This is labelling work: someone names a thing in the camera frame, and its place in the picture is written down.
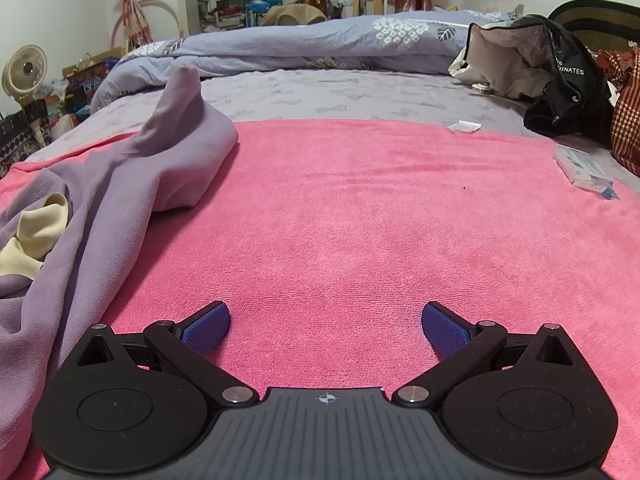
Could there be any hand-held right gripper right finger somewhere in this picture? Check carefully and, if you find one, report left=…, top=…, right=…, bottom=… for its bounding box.
left=392, top=302, right=583, bottom=408

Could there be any purple garment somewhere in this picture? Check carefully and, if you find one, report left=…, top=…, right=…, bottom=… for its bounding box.
left=0, top=66, right=238, bottom=461

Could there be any pink hula hoop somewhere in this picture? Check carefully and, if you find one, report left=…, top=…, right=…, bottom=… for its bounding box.
left=111, top=0, right=188, bottom=53

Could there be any pink blanket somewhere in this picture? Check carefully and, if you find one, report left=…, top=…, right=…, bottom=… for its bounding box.
left=0, top=117, right=640, bottom=480

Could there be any white tissue pack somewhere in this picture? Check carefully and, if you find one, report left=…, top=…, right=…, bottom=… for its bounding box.
left=552, top=143, right=620, bottom=200

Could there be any lilac bed sheet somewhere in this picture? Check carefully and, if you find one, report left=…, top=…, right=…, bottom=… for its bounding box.
left=25, top=67, right=640, bottom=196

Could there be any cream cloth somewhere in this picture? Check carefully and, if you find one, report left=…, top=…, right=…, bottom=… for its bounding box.
left=0, top=192, right=69, bottom=279

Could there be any black jacket with cream lining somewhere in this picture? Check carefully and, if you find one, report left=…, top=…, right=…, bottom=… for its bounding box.
left=449, top=14, right=613, bottom=138

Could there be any dark zigzag patterned bag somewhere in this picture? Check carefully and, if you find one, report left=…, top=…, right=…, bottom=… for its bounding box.
left=0, top=100, right=51, bottom=176

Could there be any cream desk fan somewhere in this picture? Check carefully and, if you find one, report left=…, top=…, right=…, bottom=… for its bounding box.
left=1, top=45, right=48, bottom=101

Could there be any blue-grey floral duvet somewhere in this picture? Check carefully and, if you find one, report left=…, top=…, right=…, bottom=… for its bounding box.
left=90, top=9, right=506, bottom=111

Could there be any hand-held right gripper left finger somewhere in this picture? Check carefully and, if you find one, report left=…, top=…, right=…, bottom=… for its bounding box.
left=62, top=301, right=261, bottom=408

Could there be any red houndstooth garment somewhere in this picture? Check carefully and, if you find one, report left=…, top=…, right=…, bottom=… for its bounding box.
left=595, top=47, right=640, bottom=177

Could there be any dark printed gift bag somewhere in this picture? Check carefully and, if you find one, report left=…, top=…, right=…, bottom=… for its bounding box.
left=65, top=60, right=123, bottom=116

